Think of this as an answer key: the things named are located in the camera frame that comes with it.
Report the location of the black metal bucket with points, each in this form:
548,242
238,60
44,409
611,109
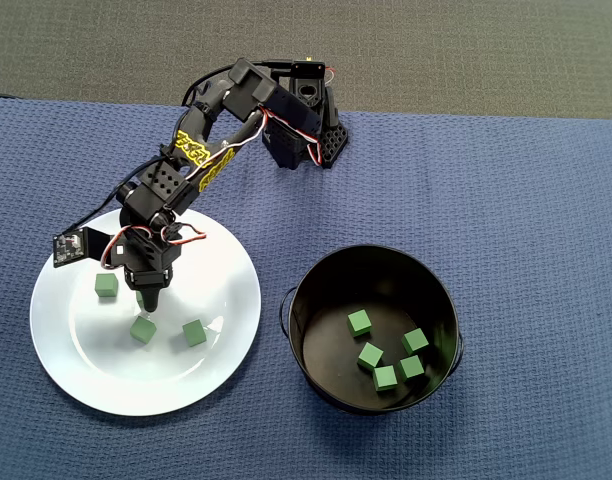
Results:
326,350

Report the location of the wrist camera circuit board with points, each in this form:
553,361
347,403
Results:
68,248

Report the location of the green cube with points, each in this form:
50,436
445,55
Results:
106,285
142,330
411,367
385,378
194,333
139,300
415,341
359,323
370,356

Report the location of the white round plate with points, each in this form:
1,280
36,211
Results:
111,380

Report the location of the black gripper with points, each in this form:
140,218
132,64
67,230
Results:
147,281

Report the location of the blue woven table cloth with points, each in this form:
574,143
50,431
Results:
486,200

